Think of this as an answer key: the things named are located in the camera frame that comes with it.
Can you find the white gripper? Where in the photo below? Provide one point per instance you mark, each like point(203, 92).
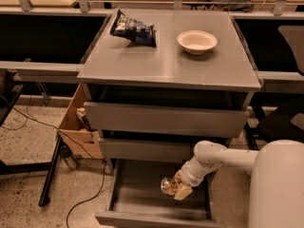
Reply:
point(189, 174)

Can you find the metal bottle on floor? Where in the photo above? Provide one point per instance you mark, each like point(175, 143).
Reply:
point(68, 157)

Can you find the black table leg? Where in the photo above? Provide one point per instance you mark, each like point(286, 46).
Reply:
point(44, 199)

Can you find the white bowl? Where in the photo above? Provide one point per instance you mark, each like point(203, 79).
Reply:
point(197, 42)

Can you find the grey open bottom drawer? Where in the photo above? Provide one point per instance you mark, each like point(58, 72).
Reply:
point(135, 199)

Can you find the cardboard box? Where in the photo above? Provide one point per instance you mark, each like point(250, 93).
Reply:
point(82, 142)

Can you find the blue chip bag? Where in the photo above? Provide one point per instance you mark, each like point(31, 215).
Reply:
point(133, 30)

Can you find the grey middle drawer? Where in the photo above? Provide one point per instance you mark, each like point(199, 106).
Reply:
point(146, 150)

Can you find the black office chair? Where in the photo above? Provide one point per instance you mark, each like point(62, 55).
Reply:
point(278, 54)

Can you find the grey top drawer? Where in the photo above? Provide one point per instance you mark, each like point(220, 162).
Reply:
point(166, 120)

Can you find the grey drawer cabinet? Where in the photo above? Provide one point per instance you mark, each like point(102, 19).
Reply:
point(120, 72)

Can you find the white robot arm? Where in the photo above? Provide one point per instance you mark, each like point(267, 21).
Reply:
point(277, 179)

